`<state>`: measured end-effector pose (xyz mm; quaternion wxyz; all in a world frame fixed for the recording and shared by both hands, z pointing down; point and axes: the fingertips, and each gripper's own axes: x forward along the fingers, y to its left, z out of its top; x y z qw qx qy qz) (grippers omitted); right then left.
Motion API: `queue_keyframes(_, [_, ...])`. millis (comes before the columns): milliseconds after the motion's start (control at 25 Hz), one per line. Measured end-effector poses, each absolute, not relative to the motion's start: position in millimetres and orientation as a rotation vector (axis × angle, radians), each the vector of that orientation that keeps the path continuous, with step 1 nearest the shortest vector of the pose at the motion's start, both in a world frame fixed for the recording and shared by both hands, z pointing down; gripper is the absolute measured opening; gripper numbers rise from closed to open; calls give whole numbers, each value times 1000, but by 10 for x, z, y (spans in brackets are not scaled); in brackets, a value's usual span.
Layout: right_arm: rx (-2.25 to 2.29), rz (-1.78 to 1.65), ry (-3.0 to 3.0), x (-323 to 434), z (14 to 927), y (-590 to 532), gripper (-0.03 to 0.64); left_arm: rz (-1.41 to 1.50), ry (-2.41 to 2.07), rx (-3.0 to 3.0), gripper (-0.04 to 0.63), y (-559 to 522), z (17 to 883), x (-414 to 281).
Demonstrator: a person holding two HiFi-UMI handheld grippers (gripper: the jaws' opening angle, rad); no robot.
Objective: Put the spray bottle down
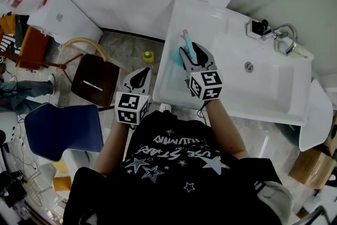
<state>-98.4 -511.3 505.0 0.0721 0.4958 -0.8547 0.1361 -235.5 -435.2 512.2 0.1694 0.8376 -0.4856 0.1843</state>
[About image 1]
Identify thin black cable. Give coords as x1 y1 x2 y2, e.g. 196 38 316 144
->
196 99 212 126

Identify silver metal tool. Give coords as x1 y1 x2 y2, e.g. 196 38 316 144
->
83 80 104 92

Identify dark brown wooden stool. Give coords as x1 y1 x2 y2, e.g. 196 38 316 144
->
70 53 121 109

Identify black star print shirt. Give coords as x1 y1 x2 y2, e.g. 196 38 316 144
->
62 110 292 225

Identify person's left forearm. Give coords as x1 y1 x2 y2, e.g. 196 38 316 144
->
93 120 134 178

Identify wire rack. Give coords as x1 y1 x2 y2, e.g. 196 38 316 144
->
24 172 55 208

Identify white ceramic sink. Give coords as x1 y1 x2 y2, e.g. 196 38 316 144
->
152 0 314 127

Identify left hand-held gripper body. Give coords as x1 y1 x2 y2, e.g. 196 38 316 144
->
115 69 153 125

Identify beige hose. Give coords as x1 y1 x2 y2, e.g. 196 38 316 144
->
62 37 112 63

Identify cardboard box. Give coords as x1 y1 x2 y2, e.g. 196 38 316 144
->
288 149 337 191

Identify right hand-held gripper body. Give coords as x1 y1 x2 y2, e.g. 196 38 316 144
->
184 60 223 101

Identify chrome faucet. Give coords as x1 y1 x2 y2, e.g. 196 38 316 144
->
273 23 300 56

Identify teal spray bottle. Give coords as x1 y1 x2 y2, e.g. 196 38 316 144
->
172 28 197 67

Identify small yellow-green bottle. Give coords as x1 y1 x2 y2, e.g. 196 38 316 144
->
142 50 155 64

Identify grey trousers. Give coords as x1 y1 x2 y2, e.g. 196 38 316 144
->
255 180 294 221

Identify white plastic lid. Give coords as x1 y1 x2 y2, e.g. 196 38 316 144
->
298 78 334 152

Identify white appliance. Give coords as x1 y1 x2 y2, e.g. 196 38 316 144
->
27 0 104 45

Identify person's right forearm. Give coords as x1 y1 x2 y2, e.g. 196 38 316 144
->
204 99 250 160

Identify blue mat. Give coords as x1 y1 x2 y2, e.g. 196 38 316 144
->
24 103 104 162

